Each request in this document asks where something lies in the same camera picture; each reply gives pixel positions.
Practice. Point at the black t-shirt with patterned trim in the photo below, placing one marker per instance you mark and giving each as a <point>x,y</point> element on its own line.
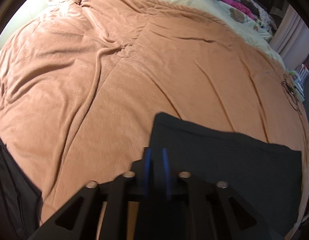
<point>223,185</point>

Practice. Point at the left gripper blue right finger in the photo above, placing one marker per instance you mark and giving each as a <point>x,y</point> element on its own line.
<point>166,167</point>

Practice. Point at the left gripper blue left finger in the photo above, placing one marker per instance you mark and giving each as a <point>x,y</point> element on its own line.
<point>146,171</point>

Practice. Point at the black fabric bag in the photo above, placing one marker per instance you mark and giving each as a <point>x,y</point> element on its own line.
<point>19,199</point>

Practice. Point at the pink curtain right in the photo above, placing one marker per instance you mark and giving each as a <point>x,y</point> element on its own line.
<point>291,41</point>

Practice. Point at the brown plush toy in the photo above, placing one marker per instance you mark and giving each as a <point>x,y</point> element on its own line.
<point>237,15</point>

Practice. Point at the brown fleece blanket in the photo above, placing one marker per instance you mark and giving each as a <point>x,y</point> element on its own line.
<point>80,87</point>

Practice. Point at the floral patterned fabric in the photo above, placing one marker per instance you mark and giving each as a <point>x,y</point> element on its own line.
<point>262,17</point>

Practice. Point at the pink clothing pile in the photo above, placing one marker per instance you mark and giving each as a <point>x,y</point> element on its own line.
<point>241,7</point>

